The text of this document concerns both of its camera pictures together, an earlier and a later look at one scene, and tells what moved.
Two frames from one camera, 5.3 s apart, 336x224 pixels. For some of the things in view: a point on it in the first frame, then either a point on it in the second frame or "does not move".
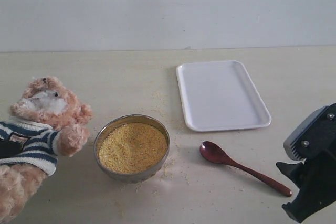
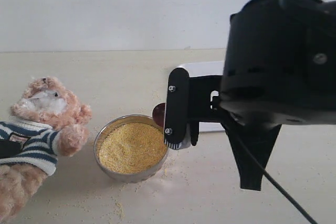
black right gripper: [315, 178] → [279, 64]
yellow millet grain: [132, 147] does not move
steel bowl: [132, 148] does not move
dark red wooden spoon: [212, 152] → [158, 114]
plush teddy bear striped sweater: [55, 123] does not move
